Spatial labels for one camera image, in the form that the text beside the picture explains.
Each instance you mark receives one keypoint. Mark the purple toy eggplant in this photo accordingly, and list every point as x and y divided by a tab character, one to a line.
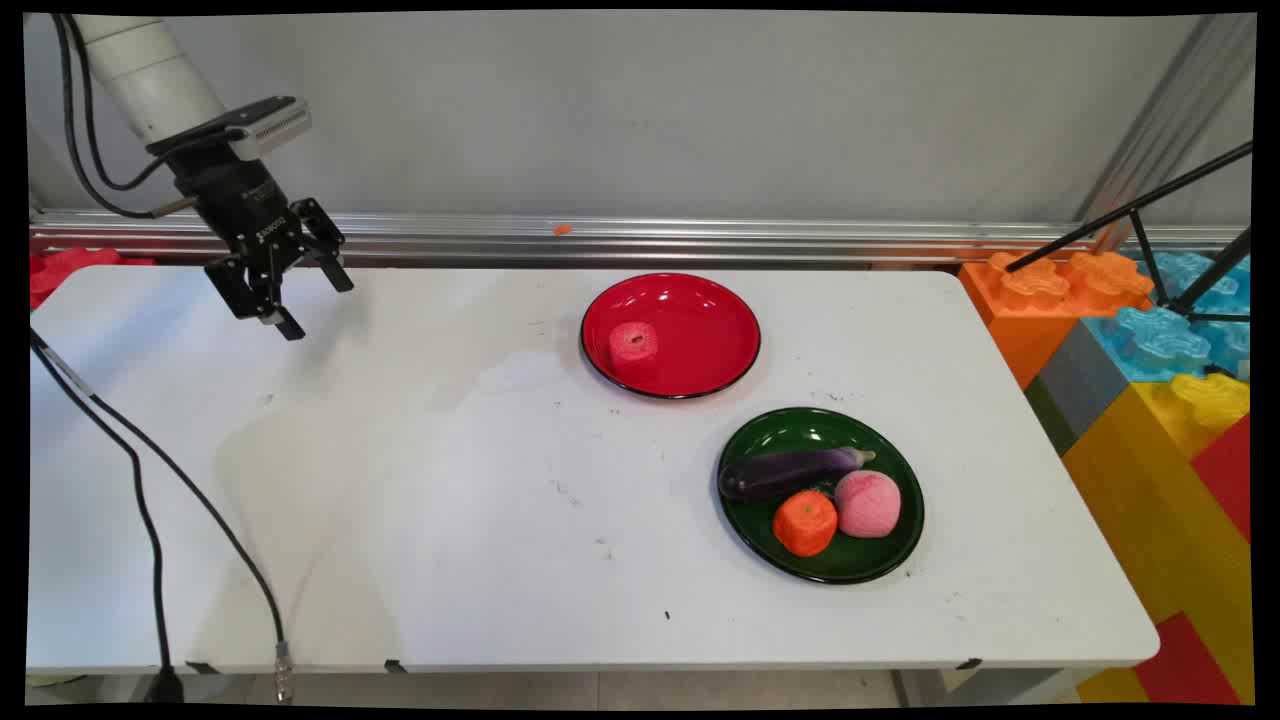
780	474

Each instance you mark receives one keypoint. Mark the orange foam block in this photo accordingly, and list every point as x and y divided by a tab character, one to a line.
1030	320

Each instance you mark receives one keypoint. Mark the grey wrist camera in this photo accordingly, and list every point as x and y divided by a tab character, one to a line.
272	128

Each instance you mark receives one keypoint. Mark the yellow foam block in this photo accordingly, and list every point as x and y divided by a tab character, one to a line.
1150	500

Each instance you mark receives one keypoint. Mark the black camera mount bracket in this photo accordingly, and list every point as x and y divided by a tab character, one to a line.
215	125

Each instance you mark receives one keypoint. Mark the blue foam block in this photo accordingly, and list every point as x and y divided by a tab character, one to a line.
1160	345

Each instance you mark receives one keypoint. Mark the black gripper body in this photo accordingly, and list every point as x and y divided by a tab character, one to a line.
240	205

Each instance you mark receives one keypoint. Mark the aluminium rail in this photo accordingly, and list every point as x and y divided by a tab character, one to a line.
700	240

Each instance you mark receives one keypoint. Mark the pink toy peach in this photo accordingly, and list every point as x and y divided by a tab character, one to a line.
868	503

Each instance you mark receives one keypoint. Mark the red toy apple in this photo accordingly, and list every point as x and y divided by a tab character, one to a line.
634	344

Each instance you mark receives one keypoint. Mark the red plate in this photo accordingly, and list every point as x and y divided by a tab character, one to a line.
700	335

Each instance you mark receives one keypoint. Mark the green plate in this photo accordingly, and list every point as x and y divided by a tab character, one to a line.
800	430

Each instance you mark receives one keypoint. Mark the orange toy fruit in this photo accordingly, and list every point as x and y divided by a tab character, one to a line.
805	523

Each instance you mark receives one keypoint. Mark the grey foam block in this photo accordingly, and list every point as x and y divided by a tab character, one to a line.
1085	385

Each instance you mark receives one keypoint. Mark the black tripod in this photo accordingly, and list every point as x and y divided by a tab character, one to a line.
1215	268

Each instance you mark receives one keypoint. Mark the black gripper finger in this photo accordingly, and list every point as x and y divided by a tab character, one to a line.
326	250
255	292

